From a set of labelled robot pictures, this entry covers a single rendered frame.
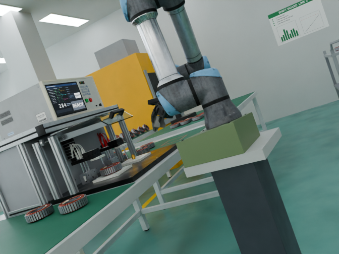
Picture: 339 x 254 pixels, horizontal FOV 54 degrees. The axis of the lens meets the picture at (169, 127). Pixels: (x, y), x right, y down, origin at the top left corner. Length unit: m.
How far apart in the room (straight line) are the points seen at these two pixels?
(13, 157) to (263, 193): 1.15
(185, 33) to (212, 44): 5.41
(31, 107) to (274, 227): 1.24
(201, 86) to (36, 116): 0.87
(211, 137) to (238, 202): 0.29
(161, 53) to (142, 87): 4.04
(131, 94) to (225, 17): 2.55
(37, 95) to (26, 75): 4.23
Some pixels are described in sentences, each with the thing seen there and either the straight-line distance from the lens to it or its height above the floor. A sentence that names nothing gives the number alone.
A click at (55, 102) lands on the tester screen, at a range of 1.74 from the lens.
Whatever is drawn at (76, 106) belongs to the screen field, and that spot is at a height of 1.16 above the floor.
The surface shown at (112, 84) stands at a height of 1.64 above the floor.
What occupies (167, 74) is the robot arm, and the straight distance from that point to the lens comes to 1.33.
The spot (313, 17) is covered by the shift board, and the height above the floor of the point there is 1.55.
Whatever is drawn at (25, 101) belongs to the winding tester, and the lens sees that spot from 1.81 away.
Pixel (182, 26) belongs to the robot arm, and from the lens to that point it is 1.46.
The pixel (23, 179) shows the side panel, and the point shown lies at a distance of 1.76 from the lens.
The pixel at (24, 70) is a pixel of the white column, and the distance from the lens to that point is 6.00.
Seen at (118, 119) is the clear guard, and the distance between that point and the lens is 1.59.
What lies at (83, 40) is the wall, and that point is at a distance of 8.11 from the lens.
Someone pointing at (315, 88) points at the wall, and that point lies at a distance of 6.73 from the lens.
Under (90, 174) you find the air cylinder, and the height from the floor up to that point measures 0.81.
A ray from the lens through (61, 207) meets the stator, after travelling 1.34.
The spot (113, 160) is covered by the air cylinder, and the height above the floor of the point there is 0.81.
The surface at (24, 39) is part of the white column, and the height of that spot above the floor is 2.81.
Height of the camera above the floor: 1.00
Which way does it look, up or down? 4 degrees down
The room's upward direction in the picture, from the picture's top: 21 degrees counter-clockwise
